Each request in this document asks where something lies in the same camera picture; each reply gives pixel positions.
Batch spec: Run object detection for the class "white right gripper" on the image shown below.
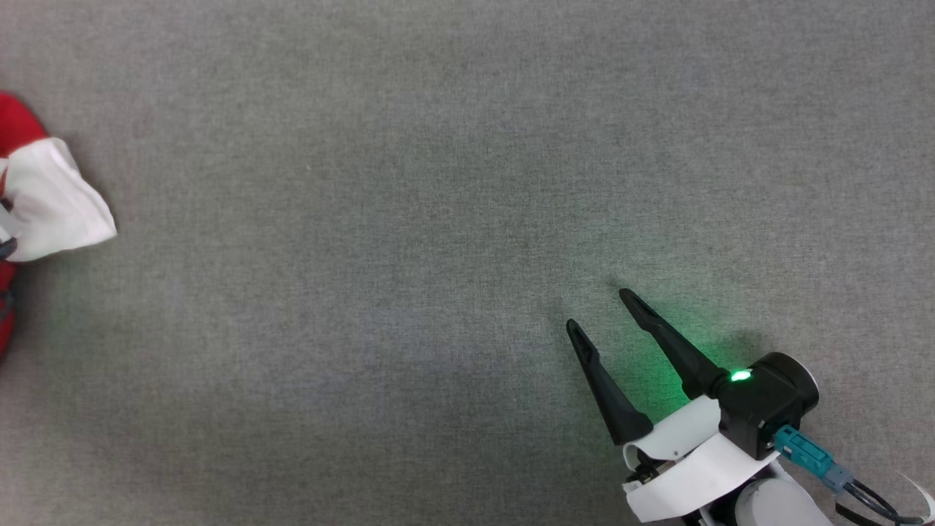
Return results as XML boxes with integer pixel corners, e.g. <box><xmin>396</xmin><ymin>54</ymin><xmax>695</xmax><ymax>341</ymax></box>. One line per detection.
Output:
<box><xmin>566</xmin><ymin>288</ymin><xmax>779</xmax><ymax>525</ymax></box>

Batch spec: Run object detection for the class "red and white garment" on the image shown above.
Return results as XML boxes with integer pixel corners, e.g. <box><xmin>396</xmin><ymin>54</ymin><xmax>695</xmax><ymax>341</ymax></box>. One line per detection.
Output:
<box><xmin>0</xmin><ymin>91</ymin><xmax>118</xmax><ymax>359</ymax></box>

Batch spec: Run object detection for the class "grey fabric sofa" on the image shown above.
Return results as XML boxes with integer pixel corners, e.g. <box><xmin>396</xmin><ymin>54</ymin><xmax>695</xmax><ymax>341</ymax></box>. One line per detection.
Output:
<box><xmin>0</xmin><ymin>0</ymin><xmax>935</xmax><ymax>526</ymax></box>

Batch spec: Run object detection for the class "right teal plug black cable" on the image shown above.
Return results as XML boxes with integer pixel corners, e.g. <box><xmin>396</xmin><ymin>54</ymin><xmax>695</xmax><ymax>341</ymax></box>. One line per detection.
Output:
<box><xmin>773</xmin><ymin>426</ymin><xmax>935</xmax><ymax>526</ymax></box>

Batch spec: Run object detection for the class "thin white cable strap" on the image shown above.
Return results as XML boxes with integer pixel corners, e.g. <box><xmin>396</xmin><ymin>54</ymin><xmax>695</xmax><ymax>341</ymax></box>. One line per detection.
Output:
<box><xmin>900</xmin><ymin>473</ymin><xmax>935</xmax><ymax>521</ymax></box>

